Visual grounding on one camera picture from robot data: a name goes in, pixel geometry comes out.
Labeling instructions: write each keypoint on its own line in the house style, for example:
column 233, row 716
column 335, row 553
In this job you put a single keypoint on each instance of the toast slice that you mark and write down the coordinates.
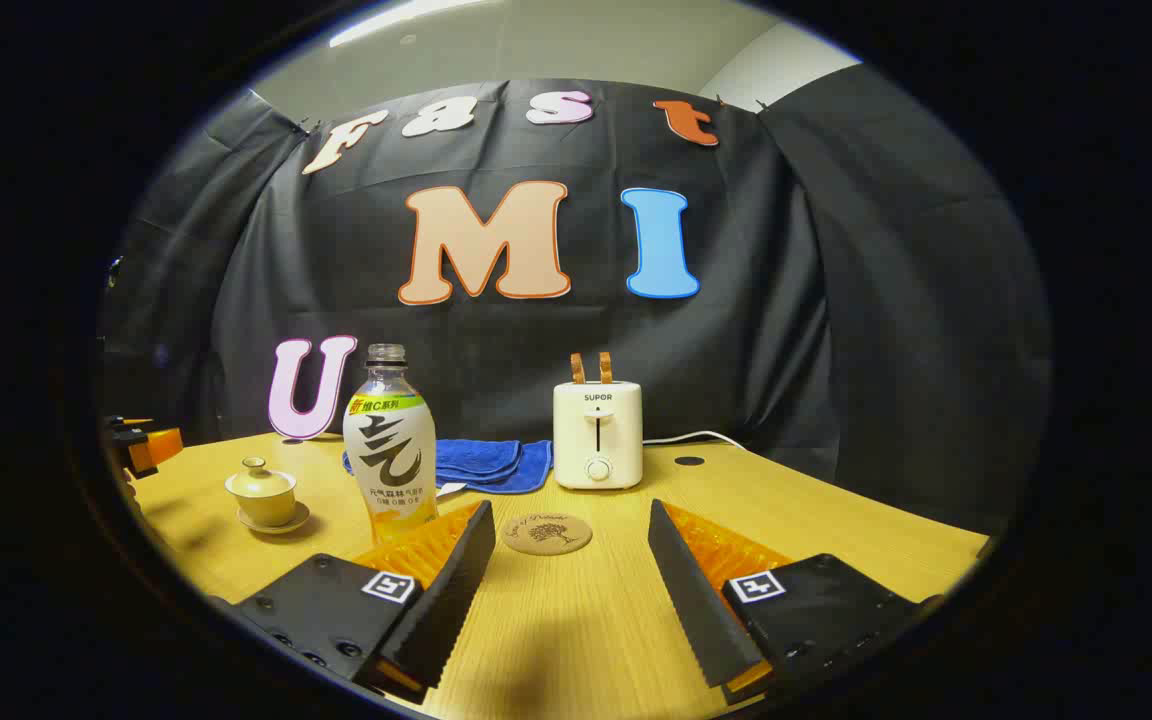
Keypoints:
column 605, row 367
column 578, row 368

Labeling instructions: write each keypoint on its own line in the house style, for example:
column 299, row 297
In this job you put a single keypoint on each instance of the cream ceramic teacup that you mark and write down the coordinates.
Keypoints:
column 264, row 508

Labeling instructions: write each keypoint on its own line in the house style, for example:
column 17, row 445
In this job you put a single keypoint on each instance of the cream ceramic saucer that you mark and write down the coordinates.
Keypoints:
column 291, row 523

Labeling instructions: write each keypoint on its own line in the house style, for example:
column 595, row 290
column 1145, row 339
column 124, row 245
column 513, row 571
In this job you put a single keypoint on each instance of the round cork coaster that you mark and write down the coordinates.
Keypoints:
column 547, row 533

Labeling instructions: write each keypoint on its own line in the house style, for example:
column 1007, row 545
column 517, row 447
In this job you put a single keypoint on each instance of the blue folded towel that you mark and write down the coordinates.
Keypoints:
column 491, row 465

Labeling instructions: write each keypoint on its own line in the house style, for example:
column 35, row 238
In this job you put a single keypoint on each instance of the clear water bottle orange drink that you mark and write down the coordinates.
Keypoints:
column 388, row 450

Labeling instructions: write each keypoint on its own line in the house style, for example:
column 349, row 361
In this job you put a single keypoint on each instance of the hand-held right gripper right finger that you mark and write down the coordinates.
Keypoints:
column 696, row 602

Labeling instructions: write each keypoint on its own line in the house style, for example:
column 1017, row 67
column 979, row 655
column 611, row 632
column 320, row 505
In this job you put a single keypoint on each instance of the black backdrop cloth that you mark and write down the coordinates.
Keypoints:
column 766, row 330

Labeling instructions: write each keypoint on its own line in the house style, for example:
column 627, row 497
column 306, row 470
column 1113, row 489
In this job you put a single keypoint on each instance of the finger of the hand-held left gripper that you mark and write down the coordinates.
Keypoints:
column 151, row 448

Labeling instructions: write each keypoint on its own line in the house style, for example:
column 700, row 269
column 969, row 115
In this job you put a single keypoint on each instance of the white toaster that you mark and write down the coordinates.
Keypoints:
column 597, row 430

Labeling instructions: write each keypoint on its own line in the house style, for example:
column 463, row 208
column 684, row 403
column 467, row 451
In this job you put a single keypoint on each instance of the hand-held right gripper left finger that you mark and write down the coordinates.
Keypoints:
column 444, row 602

